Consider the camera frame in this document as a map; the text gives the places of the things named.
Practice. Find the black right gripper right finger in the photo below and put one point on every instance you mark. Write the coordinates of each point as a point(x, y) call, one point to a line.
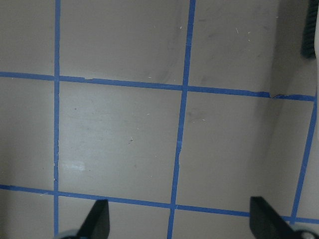
point(266, 223)

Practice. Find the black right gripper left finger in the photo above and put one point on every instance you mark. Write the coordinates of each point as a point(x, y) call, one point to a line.
point(97, 222)

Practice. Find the beige hand brush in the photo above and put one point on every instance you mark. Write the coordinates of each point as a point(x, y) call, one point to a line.
point(309, 31)

